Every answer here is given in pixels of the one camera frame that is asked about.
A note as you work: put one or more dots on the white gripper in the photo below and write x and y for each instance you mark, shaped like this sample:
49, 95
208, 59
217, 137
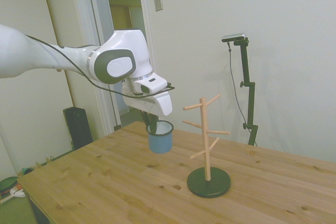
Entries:
162, 103

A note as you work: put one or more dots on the blue enamel mug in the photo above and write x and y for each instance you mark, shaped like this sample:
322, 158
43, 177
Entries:
160, 142

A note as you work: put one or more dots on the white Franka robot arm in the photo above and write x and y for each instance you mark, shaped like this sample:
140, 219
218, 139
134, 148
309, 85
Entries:
115, 58

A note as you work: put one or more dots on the wooden mug tree black base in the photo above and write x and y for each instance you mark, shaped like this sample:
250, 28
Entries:
208, 186

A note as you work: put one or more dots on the black upright speaker box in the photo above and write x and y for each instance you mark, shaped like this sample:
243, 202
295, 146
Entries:
78, 128

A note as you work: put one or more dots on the brown wooden hallway door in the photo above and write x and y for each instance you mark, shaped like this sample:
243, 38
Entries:
118, 16

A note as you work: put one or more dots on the teal small floor object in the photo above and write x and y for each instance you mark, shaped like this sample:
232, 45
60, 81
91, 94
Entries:
27, 170

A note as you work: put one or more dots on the white open door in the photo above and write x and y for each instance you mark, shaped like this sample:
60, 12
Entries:
68, 11

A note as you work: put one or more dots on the white floor object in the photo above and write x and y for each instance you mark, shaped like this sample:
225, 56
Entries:
19, 193

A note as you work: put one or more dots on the green round floor object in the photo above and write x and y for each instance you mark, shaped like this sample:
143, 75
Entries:
6, 184

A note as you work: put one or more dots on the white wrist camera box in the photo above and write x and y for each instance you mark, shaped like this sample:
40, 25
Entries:
155, 83

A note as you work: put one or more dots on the black camera stand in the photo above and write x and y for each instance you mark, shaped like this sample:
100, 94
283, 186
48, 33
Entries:
250, 103

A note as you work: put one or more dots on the grey exterior camera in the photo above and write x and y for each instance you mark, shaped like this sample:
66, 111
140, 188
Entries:
234, 37

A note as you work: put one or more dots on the grey wall switch plate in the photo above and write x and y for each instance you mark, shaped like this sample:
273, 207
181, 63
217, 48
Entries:
158, 1

